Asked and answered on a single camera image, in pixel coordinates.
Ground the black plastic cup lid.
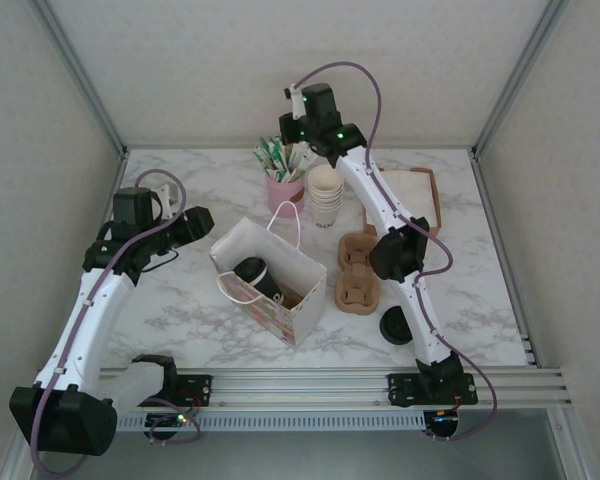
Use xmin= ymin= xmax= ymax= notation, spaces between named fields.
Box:
xmin=232 ymin=257 xmax=264 ymax=287

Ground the cartoon animal paper gift bag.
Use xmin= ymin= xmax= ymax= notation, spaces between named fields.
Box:
xmin=208 ymin=199 xmax=329 ymax=347

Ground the pink paper cup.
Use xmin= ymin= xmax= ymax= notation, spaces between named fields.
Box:
xmin=264 ymin=170 xmax=306 ymax=216

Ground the white paper napkin stack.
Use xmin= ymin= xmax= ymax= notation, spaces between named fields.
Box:
xmin=377 ymin=169 xmax=439 ymax=226

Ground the brown cardboard napkin tray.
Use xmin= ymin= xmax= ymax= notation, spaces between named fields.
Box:
xmin=362 ymin=167 xmax=442 ymax=237

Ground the brown pulp cup carrier stack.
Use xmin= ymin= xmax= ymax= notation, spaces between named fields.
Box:
xmin=334 ymin=232 xmax=381 ymax=317

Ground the small circuit board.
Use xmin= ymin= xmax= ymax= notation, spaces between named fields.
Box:
xmin=146 ymin=410 xmax=201 ymax=427
xmin=429 ymin=408 xmax=462 ymax=426

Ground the black cup lid stack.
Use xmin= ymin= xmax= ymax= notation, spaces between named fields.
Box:
xmin=379 ymin=305 xmax=416 ymax=346

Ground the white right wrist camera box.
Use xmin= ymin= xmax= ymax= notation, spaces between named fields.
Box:
xmin=283 ymin=83 xmax=305 ymax=121

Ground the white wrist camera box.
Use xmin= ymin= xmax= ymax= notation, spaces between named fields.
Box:
xmin=283 ymin=83 xmax=305 ymax=121
xmin=155 ymin=183 xmax=177 ymax=220

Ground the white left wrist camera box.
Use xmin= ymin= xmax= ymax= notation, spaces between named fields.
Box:
xmin=155 ymin=183 xmax=177 ymax=220

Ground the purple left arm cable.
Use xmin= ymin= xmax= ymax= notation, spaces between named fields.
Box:
xmin=29 ymin=169 xmax=204 ymax=475

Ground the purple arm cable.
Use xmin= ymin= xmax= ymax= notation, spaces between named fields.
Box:
xmin=29 ymin=169 xmax=204 ymax=475
xmin=289 ymin=60 xmax=499 ymax=444

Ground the aluminium table side rail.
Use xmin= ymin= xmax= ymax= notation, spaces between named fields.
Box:
xmin=92 ymin=149 xmax=130 ymax=211
xmin=469 ymin=149 xmax=541 ymax=369

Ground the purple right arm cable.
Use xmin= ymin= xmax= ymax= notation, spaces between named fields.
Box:
xmin=289 ymin=60 xmax=499 ymax=444

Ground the aluminium frame post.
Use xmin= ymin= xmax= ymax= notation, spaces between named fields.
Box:
xmin=469 ymin=0 xmax=576 ymax=161
xmin=27 ymin=0 xmax=130 ymax=159

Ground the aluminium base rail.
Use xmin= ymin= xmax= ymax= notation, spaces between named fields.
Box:
xmin=24 ymin=368 xmax=576 ymax=412

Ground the grey slotted cable duct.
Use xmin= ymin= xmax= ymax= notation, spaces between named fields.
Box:
xmin=114 ymin=410 xmax=427 ymax=433

